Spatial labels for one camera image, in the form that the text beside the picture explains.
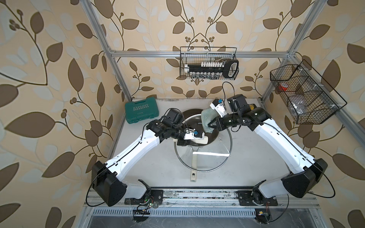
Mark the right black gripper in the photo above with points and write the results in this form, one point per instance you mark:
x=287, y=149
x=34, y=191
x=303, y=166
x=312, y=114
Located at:
x=219, y=126

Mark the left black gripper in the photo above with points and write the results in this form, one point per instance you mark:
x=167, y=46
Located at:
x=185, y=141

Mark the green microfibre cloth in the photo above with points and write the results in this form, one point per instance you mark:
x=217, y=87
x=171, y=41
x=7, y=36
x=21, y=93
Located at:
x=207, y=116

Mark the glass pot lid cream handle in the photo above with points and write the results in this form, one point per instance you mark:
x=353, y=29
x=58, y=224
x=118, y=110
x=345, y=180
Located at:
x=206, y=157

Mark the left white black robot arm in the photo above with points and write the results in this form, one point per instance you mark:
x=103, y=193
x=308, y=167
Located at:
x=108, y=178

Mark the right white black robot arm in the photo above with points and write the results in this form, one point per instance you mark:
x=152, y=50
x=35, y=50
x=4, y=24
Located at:
x=305, y=170

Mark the green plastic tool case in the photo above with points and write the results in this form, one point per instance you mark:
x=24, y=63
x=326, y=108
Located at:
x=141, y=110

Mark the black flat box yellow label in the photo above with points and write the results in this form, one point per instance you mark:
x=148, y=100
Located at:
x=251, y=107

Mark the black socket set holder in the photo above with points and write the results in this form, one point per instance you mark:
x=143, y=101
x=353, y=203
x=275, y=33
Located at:
x=226, y=70

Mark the clear plastic bag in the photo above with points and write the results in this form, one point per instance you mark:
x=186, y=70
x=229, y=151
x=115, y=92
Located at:
x=299, y=103

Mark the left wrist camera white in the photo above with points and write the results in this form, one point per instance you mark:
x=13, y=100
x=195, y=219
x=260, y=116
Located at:
x=190, y=134

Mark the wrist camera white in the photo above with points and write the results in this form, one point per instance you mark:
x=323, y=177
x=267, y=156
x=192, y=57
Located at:
x=219, y=106
x=190, y=134

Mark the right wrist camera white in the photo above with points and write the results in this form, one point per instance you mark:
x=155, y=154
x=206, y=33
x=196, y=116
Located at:
x=219, y=106

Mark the black wire basket back wall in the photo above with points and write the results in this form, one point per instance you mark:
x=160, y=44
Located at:
x=197, y=55

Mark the black wire basket wall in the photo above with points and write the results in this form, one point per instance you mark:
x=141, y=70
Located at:
x=323, y=101
x=197, y=55

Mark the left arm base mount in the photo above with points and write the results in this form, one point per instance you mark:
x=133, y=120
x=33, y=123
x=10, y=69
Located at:
x=155, y=197

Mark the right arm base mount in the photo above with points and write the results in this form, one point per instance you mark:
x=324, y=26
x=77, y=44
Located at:
x=253, y=198

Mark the black wire basket right wall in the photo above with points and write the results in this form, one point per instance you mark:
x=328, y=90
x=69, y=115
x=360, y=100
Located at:
x=323, y=101

